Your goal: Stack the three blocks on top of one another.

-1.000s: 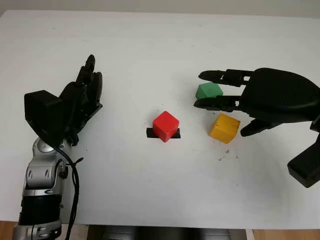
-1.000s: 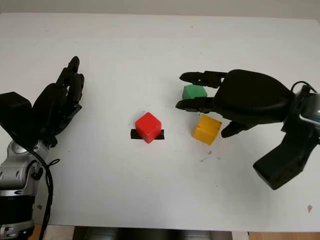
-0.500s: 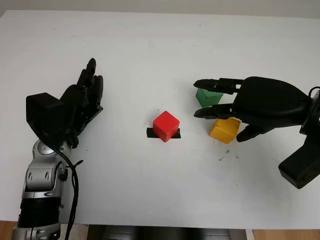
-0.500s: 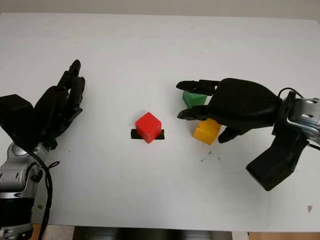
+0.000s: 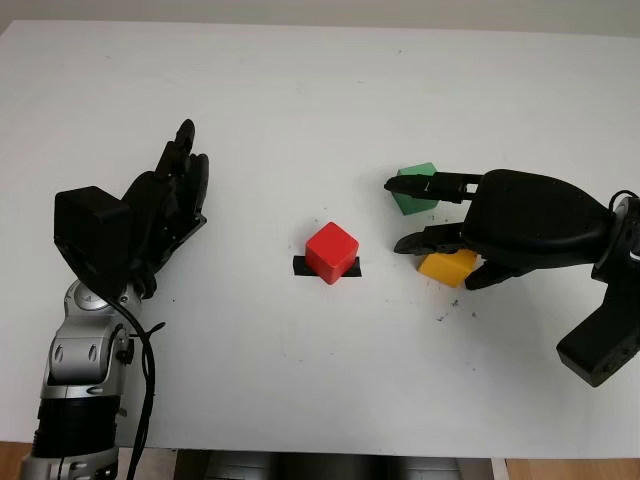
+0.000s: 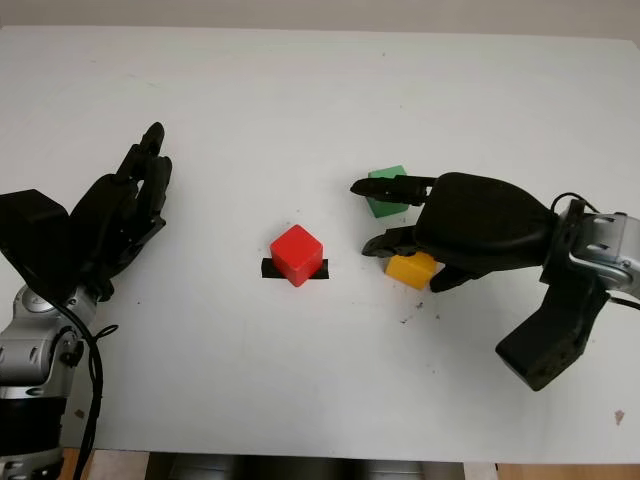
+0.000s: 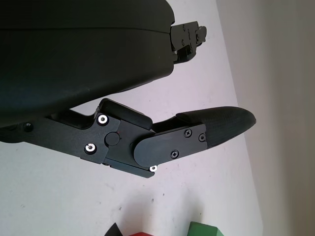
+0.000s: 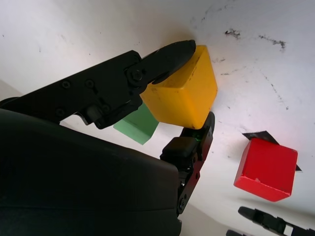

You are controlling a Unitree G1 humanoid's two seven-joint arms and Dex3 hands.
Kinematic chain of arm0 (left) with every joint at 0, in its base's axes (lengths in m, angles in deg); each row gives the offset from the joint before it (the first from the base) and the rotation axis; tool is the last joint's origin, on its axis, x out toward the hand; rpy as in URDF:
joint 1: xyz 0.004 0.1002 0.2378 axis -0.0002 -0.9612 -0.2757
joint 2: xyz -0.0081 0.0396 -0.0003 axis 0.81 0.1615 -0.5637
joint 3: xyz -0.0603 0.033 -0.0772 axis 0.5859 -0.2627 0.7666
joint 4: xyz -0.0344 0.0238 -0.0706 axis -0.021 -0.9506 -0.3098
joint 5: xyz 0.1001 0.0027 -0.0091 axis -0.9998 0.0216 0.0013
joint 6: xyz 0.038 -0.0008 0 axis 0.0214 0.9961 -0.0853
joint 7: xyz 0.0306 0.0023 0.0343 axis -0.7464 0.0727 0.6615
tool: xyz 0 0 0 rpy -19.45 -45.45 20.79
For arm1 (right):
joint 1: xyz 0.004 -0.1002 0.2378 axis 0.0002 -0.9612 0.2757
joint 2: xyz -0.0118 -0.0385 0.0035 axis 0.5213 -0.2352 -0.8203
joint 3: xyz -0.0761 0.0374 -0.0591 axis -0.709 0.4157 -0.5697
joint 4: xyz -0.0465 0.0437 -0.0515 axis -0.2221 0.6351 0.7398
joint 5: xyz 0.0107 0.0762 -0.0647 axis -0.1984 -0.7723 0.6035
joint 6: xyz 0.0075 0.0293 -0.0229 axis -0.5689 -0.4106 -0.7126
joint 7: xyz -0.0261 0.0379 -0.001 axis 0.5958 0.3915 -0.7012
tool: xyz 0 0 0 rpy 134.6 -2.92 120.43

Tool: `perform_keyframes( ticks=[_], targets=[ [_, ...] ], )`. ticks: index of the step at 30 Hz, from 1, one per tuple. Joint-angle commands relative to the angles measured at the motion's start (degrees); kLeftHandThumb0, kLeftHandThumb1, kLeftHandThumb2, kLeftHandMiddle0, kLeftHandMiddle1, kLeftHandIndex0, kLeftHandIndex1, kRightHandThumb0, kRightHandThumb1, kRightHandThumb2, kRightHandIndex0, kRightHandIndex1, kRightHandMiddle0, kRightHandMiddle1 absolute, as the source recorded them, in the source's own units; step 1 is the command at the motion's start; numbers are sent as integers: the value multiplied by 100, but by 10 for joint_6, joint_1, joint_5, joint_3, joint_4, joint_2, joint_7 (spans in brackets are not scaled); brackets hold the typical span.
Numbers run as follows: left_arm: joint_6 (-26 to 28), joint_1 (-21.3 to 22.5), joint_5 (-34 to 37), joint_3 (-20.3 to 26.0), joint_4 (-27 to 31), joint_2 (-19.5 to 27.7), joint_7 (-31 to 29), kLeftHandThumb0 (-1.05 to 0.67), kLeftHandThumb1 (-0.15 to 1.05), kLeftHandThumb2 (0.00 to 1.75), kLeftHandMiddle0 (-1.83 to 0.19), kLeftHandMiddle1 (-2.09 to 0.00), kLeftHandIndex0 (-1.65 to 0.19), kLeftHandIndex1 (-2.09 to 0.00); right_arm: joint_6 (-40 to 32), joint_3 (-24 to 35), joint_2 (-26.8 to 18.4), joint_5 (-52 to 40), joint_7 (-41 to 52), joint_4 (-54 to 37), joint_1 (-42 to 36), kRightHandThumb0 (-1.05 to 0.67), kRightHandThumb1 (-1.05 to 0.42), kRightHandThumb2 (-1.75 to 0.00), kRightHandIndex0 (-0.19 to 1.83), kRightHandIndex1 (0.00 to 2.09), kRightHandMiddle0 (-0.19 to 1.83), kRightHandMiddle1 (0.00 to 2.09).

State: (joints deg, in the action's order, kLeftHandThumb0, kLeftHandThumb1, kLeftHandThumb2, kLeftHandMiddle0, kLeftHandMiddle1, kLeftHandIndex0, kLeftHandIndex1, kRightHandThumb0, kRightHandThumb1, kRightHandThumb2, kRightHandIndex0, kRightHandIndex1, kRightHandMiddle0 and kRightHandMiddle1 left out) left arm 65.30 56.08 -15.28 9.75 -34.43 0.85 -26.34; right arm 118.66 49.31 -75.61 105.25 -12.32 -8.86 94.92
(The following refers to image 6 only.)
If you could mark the red wooden cube block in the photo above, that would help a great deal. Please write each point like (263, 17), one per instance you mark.
(295, 252)

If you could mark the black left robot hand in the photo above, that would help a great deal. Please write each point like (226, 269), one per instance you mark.
(112, 220)

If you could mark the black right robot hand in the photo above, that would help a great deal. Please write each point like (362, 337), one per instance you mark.
(480, 225)

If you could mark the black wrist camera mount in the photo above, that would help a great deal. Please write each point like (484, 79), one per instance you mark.
(555, 340)
(35, 230)

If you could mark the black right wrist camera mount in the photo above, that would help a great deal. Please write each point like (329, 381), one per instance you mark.
(555, 340)

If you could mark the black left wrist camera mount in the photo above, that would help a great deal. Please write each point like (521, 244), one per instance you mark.
(35, 230)

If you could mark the green wooden cube block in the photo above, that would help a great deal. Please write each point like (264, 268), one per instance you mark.
(385, 210)

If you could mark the black tape strip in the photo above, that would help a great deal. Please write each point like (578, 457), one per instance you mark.
(267, 270)

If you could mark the yellow wooden cube block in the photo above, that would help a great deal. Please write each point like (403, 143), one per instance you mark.
(410, 272)

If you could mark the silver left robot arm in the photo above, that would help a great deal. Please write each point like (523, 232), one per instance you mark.
(30, 350)

